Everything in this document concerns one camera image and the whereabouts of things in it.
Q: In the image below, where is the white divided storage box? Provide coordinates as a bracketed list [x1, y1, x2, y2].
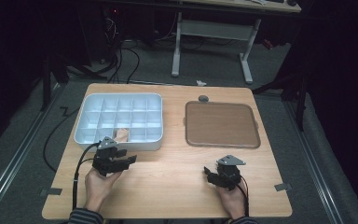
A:
[73, 92, 164, 154]

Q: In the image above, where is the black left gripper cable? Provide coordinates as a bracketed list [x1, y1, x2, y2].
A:
[71, 141, 103, 211]

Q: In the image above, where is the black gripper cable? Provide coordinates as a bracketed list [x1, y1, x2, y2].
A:
[236, 175, 252, 218]
[71, 141, 103, 211]

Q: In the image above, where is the black floor cable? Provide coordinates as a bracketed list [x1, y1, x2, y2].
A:
[42, 105, 82, 174]

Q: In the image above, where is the person's right hand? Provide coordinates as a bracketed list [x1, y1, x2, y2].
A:
[216, 182, 249, 220]

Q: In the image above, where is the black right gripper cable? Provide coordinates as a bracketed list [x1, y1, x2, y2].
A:
[236, 175, 252, 218]

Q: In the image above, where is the metal floor rail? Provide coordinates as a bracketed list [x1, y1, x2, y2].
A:
[284, 101, 345, 224]
[0, 83, 67, 217]

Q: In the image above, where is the brown square tray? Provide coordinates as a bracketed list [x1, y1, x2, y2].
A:
[184, 100, 262, 150]

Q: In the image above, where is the peach ankle sock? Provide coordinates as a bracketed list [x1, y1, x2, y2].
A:
[114, 127, 131, 144]

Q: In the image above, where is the black metal stand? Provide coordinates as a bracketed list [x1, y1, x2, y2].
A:
[39, 50, 110, 113]
[251, 59, 310, 133]

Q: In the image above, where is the grey tape piece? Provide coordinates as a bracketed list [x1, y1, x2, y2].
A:
[39, 187, 63, 198]
[273, 182, 294, 192]

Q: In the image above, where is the person's left hand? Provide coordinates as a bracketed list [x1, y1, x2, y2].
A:
[84, 168, 123, 215]

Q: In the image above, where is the bundle of black cables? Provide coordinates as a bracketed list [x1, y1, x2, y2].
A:
[103, 17, 142, 85]

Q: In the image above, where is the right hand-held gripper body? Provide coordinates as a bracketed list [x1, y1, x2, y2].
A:
[213, 154, 247, 192]

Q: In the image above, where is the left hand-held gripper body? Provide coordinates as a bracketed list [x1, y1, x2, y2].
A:
[91, 135, 131, 177]

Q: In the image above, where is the white-legged wooden desk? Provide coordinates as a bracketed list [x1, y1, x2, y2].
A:
[170, 0, 303, 85]

